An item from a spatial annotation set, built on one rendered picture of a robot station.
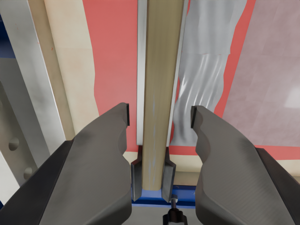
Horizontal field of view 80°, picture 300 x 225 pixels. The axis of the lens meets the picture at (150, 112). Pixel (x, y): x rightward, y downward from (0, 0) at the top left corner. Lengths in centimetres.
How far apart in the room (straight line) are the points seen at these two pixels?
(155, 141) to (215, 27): 17
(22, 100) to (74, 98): 140
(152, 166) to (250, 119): 20
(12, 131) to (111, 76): 18
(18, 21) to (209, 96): 28
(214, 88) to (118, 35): 17
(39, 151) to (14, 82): 69
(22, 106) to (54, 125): 143
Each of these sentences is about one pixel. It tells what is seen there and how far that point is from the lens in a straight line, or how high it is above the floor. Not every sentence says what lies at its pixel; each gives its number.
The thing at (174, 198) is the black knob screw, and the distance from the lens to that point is 40.
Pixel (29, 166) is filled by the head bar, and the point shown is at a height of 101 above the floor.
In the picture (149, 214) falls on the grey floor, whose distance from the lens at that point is 254.
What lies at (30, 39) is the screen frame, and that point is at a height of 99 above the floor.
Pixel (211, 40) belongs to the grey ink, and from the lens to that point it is 28.
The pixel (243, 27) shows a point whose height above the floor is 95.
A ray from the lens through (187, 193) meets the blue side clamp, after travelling 40.
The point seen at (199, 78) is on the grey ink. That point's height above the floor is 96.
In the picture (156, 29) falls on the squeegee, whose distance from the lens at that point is 17.
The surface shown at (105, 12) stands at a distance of 28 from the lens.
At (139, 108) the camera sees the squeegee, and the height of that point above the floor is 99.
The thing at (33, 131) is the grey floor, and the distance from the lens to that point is 187.
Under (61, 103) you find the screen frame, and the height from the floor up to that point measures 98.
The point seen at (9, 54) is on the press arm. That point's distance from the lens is 40.
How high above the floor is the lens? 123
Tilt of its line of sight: 58 degrees down
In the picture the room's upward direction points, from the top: 177 degrees counter-clockwise
